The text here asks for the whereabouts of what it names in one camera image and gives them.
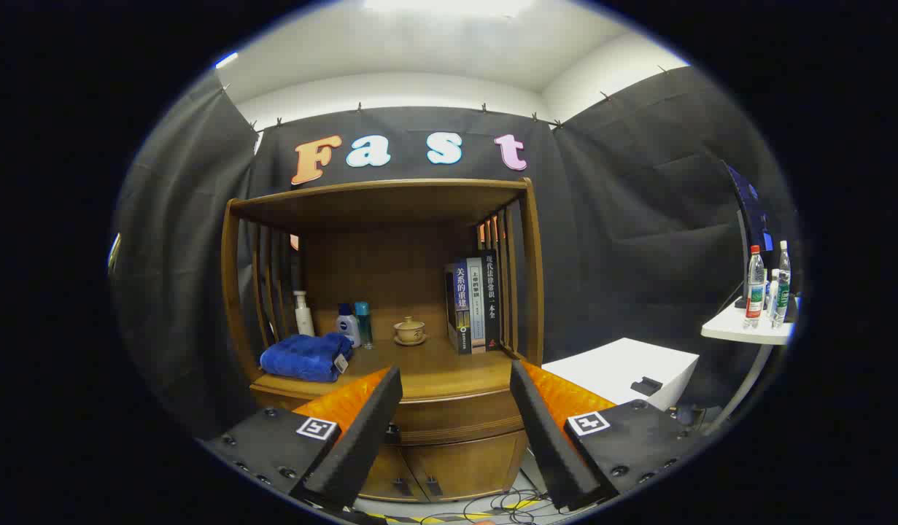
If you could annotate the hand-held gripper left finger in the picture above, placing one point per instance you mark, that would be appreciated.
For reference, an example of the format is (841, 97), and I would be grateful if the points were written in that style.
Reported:
(361, 437)

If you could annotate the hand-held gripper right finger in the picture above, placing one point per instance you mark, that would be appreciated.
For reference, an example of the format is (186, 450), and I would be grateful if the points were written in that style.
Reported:
(547, 437)

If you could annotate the wooden drawer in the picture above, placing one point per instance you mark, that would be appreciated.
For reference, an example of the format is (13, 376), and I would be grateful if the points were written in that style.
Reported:
(456, 421)

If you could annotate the wooden cabinet door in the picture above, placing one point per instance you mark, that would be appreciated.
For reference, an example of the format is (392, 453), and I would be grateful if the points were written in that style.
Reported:
(470, 467)
(390, 474)

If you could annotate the wooden countertop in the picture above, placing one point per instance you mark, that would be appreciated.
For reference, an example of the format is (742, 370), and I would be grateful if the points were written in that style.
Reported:
(434, 364)

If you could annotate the wooden cabinet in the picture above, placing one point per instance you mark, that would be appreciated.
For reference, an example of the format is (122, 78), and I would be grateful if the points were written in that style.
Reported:
(376, 200)

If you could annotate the blue folded towel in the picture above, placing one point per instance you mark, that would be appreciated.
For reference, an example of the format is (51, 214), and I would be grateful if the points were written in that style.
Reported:
(303, 357)

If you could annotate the white box table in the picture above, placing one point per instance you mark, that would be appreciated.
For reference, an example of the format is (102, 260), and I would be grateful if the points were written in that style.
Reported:
(616, 364)

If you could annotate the white bottle dark blue cap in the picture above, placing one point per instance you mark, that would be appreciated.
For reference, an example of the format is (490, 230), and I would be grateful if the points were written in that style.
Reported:
(348, 329)

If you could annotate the black clip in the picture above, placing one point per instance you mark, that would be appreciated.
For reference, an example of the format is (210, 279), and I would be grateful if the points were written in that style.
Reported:
(646, 386)

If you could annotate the teal clear bottle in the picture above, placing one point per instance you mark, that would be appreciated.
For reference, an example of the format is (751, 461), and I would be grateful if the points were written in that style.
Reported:
(364, 324)

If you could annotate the beige lidded tea cup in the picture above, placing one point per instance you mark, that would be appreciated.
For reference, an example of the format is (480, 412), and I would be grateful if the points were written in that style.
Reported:
(409, 332)

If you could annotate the white pump bottle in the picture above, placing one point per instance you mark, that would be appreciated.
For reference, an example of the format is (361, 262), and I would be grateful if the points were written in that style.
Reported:
(303, 317)

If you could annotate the light grey spine book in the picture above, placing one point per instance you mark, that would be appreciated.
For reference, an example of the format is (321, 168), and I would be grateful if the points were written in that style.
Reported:
(477, 306)

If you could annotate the blue spine book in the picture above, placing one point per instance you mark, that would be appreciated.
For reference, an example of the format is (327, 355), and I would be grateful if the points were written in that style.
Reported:
(460, 306)

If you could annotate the white side table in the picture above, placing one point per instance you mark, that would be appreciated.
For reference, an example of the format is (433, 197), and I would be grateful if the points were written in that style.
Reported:
(740, 329)

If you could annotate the red cap water bottle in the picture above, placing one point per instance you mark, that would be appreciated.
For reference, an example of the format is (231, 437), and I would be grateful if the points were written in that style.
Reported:
(754, 288)

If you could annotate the small clear water bottle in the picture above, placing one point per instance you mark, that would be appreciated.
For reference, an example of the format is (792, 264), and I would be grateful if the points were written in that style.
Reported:
(772, 292)

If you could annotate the green label water bottle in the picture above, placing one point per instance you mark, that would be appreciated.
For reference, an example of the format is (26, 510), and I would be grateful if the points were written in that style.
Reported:
(783, 288)

